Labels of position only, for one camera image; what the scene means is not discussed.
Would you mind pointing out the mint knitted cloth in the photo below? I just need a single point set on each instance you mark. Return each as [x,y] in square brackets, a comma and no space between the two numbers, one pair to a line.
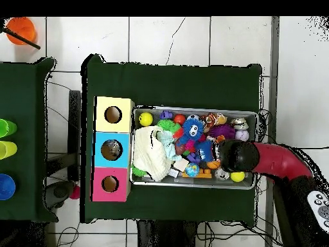
[168,144]

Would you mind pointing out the cream knitted cloth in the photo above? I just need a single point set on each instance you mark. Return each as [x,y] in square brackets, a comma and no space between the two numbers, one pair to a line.
[146,154]

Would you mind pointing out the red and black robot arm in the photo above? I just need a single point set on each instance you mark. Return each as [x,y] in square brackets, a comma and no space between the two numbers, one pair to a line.
[277,160]

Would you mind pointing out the wooden box with three holes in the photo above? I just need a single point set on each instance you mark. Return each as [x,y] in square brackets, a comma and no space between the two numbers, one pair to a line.
[123,157]

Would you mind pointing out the silver mesh bin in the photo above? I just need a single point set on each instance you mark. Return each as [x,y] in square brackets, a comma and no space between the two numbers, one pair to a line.
[168,184]

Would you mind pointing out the plain orange ball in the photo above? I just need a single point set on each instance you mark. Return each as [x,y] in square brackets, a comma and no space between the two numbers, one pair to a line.
[179,119]

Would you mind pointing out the yellow smiley ball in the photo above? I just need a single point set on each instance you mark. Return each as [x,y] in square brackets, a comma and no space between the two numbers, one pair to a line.
[146,119]

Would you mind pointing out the blue spiky ball with eyes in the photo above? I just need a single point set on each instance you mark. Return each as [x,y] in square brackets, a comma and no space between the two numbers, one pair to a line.
[192,130]

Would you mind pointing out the plain wooden cube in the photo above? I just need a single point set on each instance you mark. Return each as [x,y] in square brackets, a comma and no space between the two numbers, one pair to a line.
[182,164]

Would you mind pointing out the toy soccer ball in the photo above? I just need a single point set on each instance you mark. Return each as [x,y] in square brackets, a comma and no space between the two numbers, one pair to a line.
[192,117]

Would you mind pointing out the blue globe ball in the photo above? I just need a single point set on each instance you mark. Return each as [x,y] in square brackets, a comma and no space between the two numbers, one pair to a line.
[192,169]

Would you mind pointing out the dark green table cloth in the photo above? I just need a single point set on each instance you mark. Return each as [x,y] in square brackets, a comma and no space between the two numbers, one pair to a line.
[167,85]
[23,103]

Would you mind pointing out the orange toy basketball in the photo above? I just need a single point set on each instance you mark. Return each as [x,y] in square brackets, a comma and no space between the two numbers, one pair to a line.
[213,164]

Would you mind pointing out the purple bumpy soft toy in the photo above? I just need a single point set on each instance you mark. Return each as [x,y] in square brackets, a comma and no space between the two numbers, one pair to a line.
[222,131]

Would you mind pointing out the black can with silver top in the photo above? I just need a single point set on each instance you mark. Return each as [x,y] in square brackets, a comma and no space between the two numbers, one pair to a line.
[221,174]

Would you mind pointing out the crumpled silver can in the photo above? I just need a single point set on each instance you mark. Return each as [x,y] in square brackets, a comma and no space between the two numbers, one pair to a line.
[239,123]

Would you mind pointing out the white toy baseball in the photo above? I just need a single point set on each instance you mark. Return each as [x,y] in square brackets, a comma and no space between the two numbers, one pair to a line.
[241,135]

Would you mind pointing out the plain yellow ball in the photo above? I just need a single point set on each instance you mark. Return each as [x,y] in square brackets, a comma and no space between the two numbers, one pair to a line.
[237,176]

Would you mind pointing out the black stand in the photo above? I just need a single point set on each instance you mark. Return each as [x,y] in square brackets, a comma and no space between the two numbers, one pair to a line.
[74,128]

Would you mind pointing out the red round knob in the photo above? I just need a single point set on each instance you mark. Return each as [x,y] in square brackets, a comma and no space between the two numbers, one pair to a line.
[75,192]

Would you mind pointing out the green plastic cup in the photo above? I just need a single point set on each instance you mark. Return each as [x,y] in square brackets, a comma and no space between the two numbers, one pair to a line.
[7,128]

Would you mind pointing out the yellow plastic cup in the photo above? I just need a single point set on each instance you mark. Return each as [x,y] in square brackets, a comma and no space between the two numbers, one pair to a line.
[7,150]

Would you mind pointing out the blue plastic cup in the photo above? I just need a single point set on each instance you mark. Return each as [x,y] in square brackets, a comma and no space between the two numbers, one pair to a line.
[6,187]

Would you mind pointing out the black tripod leg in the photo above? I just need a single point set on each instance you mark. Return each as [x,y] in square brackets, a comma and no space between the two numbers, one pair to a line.
[23,40]

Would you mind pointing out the orange plastic cup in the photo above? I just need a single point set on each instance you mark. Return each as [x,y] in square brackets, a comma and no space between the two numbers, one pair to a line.
[21,29]

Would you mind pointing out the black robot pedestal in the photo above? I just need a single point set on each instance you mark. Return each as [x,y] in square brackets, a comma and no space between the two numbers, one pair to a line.
[167,235]

